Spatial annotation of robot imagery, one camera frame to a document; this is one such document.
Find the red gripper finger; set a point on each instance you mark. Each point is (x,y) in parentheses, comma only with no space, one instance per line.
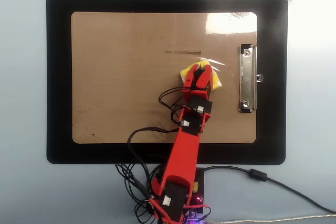
(206,77)
(189,78)

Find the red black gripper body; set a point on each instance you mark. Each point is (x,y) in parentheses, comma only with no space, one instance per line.
(198,100)

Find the yellow white sponge black knob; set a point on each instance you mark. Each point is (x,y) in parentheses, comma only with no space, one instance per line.
(216,83)

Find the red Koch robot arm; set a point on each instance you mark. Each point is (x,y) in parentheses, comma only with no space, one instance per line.
(183,150)

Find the brown clipboard board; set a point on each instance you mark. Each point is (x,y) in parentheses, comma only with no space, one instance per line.
(110,64)

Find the controller board with purple light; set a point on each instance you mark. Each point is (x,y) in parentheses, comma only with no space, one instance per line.
(198,199)

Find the silver metal clipboard clip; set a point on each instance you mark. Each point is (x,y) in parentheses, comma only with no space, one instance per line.
(248,77)

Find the yellow power connector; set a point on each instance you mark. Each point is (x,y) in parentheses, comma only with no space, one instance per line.
(196,186)

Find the black rectangular mat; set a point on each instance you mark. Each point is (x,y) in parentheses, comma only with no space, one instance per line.
(60,77)

